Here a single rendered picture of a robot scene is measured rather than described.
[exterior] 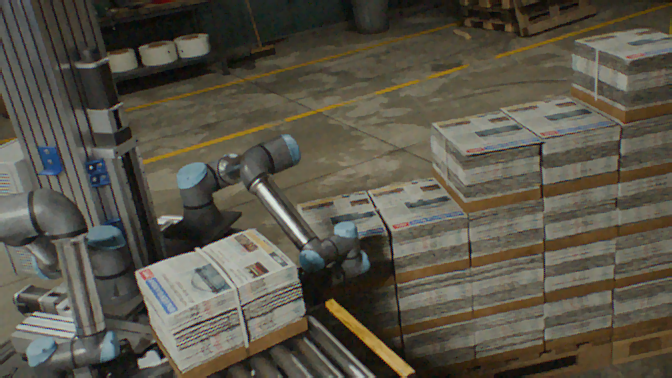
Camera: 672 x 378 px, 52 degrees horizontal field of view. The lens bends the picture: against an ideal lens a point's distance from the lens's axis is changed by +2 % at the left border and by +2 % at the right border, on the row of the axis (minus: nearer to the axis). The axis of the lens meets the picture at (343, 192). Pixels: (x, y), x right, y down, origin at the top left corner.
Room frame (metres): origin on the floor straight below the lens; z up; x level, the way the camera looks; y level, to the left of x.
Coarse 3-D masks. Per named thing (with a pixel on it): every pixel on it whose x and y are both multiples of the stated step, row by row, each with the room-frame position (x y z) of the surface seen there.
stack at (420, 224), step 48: (384, 192) 2.46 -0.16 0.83; (432, 192) 2.40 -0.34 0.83; (576, 192) 2.24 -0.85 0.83; (384, 240) 2.13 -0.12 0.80; (432, 240) 2.16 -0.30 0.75; (480, 240) 2.19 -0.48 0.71; (528, 240) 2.21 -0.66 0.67; (384, 288) 2.13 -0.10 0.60; (432, 288) 2.15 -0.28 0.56; (480, 288) 2.18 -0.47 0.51; (528, 288) 2.21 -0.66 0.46; (336, 336) 2.10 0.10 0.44; (432, 336) 2.15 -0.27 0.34; (480, 336) 2.18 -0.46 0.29; (528, 336) 2.21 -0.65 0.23
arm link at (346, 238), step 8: (336, 224) 1.99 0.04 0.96; (344, 224) 1.98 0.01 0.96; (352, 224) 1.97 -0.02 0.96; (336, 232) 1.95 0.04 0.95; (344, 232) 1.93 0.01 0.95; (352, 232) 1.94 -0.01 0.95; (336, 240) 1.92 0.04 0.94; (344, 240) 1.93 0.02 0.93; (352, 240) 1.94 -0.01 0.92; (344, 248) 1.91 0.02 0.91; (352, 248) 1.93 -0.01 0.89; (344, 256) 1.94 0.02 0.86; (352, 256) 1.93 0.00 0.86
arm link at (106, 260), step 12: (96, 228) 2.01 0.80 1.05; (108, 228) 2.01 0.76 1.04; (96, 240) 1.93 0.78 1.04; (108, 240) 1.94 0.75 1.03; (120, 240) 1.97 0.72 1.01; (96, 252) 1.92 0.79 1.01; (108, 252) 1.93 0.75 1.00; (120, 252) 1.95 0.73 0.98; (96, 264) 1.92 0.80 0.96; (108, 264) 1.93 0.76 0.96; (120, 264) 1.94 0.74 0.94
